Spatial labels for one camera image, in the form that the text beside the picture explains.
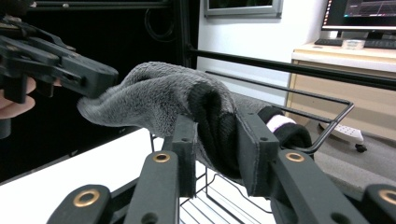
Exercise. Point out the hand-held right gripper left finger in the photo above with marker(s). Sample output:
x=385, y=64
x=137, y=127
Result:
x=187, y=155

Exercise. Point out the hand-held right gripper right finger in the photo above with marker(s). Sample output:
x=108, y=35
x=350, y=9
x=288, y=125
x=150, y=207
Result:
x=257, y=161

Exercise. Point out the fluffy grey and black sock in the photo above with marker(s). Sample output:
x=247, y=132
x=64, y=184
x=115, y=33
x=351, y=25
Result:
x=146, y=96

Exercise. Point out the white chair base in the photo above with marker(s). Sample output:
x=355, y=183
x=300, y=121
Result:
x=347, y=132

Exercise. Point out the light wooden desk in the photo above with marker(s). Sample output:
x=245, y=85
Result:
x=358, y=90

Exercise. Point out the black keyboard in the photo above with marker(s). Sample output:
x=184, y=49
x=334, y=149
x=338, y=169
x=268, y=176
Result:
x=327, y=42

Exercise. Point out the small clear box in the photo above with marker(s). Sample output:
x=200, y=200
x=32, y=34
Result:
x=352, y=44

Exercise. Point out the grey framed screen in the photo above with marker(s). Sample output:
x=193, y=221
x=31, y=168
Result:
x=243, y=11

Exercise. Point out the computer monitor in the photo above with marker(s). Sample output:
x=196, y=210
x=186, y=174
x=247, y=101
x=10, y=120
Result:
x=361, y=12

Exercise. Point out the black metal frame post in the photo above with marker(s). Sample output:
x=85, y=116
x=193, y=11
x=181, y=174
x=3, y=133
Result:
x=186, y=28

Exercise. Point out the black metal frame bar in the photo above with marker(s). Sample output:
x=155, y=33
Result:
x=311, y=69

